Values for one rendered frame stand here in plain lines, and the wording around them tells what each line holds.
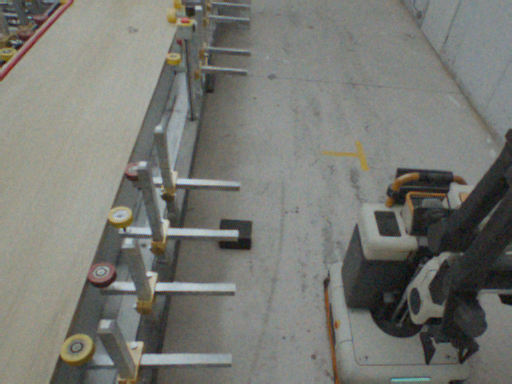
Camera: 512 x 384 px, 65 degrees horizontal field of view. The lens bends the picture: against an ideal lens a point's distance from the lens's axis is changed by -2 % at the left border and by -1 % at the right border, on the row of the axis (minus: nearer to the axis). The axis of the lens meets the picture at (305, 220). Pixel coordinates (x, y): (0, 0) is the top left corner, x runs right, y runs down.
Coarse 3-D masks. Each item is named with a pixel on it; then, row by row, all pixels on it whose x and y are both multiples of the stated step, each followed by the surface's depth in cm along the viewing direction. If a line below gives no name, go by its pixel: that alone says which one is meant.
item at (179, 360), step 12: (96, 360) 114; (108, 360) 114; (144, 360) 115; (156, 360) 116; (168, 360) 116; (180, 360) 117; (192, 360) 117; (204, 360) 118; (216, 360) 118; (228, 360) 119
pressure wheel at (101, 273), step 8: (96, 264) 126; (104, 264) 126; (112, 264) 127; (88, 272) 124; (96, 272) 124; (104, 272) 124; (112, 272) 125; (96, 280) 122; (104, 280) 122; (112, 280) 125
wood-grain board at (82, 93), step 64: (128, 0) 274; (64, 64) 207; (128, 64) 215; (0, 128) 166; (64, 128) 171; (128, 128) 176; (0, 192) 142; (64, 192) 146; (0, 256) 124; (64, 256) 127; (0, 320) 110; (64, 320) 113
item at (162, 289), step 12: (108, 288) 129; (120, 288) 130; (132, 288) 131; (156, 288) 132; (168, 288) 132; (180, 288) 133; (192, 288) 134; (204, 288) 134; (216, 288) 135; (228, 288) 135
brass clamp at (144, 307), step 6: (156, 276) 134; (150, 282) 132; (156, 282) 133; (138, 300) 127; (144, 300) 127; (150, 300) 127; (138, 306) 126; (144, 306) 126; (150, 306) 127; (138, 312) 127; (144, 312) 128; (150, 312) 128
